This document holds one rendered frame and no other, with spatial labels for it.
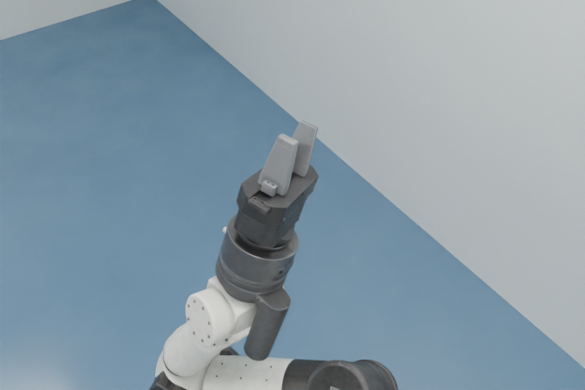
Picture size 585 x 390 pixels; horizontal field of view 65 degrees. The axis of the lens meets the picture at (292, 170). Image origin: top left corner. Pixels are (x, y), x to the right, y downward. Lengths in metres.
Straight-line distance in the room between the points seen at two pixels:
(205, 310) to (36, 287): 1.91
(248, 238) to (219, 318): 0.11
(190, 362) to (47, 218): 2.02
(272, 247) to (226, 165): 2.14
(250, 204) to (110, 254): 1.98
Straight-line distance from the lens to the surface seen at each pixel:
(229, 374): 0.80
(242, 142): 2.77
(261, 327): 0.58
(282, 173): 0.46
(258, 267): 0.52
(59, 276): 2.44
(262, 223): 0.46
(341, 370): 0.69
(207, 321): 0.58
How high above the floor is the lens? 1.89
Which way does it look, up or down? 47 degrees down
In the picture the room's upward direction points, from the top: straight up
